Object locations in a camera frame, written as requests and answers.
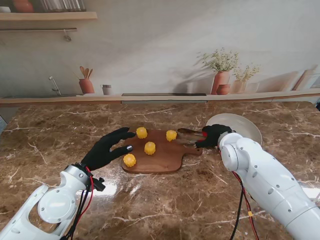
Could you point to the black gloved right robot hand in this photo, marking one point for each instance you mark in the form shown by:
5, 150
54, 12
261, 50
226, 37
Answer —
212, 135

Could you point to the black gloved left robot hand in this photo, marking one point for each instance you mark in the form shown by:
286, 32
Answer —
101, 151

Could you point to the yellow corn chunk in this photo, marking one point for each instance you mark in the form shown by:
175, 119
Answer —
150, 148
130, 160
141, 133
171, 135

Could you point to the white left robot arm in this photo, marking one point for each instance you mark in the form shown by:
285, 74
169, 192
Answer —
55, 205

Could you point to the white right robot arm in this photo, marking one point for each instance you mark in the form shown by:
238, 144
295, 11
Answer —
262, 170

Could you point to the beige round plate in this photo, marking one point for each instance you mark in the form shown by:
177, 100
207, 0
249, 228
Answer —
240, 122

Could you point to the left wrist black connector block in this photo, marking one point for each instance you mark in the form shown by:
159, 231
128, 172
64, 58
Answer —
99, 185

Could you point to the brown wooden cutting board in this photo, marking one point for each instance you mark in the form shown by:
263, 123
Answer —
160, 165

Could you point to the printed kitchen backdrop banner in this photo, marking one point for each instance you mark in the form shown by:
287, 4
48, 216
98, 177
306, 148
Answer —
160, 50

